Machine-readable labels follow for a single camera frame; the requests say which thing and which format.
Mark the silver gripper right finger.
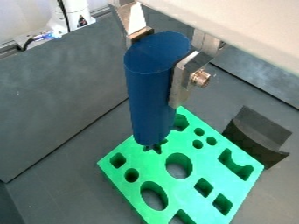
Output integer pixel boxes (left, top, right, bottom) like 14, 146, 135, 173
168, 29, 226, 109

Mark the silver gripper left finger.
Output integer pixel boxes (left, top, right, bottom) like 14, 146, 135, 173
108, 0, 155, 44

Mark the blue oval peg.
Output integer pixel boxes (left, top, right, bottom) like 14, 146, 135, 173
124, 31, 191, 145

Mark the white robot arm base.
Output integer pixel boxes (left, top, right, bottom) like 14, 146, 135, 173
14, 0, 96, 52

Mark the black curved block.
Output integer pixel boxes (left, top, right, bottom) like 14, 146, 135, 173
222, 106, 293, 169

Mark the dark grey raised panel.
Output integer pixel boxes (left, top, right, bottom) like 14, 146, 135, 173
0, 16, 127, 183

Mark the green shape sorting board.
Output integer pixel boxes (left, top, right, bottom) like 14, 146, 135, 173
98, 108, 265, 224

